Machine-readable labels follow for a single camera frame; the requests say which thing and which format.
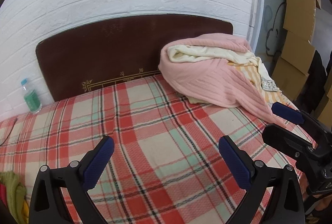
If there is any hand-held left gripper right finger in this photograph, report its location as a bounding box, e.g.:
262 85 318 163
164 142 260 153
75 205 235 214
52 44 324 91
218 135 306 224

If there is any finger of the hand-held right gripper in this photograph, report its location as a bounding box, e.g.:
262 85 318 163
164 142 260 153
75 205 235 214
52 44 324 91
271 102 332 148
261 123 318 160

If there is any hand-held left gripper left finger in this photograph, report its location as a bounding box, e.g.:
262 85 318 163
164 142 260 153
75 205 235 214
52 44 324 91
28 135 115 224

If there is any pink knitted sweater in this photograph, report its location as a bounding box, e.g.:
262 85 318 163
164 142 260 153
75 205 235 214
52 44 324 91
158 33 287 128

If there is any cream knitted sweater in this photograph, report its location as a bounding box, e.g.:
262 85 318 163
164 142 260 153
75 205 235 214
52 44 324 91
167 44 281 92

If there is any dark clothing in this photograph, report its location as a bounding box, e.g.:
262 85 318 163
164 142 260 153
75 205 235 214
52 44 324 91
307 50 332 116

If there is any yellow striped garment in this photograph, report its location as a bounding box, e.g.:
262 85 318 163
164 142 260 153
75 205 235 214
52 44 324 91
227 62 293 108

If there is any red plaid blanket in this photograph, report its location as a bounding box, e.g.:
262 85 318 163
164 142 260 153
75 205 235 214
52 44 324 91
0 75 315 224

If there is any green knitted cloth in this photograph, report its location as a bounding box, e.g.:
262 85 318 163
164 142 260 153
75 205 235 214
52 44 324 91
0 171 28 224

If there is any green label water bottle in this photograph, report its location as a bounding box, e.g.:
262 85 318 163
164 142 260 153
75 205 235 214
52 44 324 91
20 79 42 114

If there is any stack of cardboard boxes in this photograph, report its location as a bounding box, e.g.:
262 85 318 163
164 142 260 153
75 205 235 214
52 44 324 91
271 0 332 127

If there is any grey door with cartoon drawing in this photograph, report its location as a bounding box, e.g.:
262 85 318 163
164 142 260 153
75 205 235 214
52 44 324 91
255 0 289 73

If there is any dark brown headboard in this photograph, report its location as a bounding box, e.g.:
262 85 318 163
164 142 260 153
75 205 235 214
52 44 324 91
35 13 234 102

